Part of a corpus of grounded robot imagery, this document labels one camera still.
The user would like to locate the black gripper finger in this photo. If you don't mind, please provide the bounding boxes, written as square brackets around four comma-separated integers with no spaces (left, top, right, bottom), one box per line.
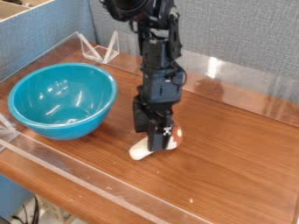
[147,118,174,151]

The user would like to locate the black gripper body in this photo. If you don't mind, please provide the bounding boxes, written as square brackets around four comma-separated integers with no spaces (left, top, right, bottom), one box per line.
[134,69,184,132]

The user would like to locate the white and brown toy mushroom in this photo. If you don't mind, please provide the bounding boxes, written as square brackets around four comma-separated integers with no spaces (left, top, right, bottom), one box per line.
[128,123,183,160]

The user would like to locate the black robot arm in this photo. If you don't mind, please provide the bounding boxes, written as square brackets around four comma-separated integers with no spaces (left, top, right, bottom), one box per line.
[99,0,187,151]

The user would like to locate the blue bowl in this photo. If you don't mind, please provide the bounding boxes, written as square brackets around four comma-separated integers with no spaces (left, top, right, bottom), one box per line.
[8,62,118,140]

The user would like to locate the clear acrylic back barrier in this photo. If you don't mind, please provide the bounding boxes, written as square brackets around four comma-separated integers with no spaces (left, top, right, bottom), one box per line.
[75,31,299,127]

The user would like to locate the clear acrylic barrier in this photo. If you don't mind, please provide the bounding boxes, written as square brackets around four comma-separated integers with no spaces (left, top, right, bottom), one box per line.
[0,31,84,83]
[75,31,299,127]
[0,113,211,224]

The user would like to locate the clear acrylic left barrier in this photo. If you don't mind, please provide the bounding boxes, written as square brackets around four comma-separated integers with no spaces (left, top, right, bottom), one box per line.
[0,31,84,83]

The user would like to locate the clear acrylic front barrier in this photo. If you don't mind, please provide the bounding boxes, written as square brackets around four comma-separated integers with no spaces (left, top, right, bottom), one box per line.
[0,113,211,224]

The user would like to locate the wooden shelf top left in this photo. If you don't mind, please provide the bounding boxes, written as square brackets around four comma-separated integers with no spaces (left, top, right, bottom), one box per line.
[0,0,56,23]

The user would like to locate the black cables under table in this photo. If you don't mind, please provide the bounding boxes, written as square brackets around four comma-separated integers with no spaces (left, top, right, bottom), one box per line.
[0,195,43,224]

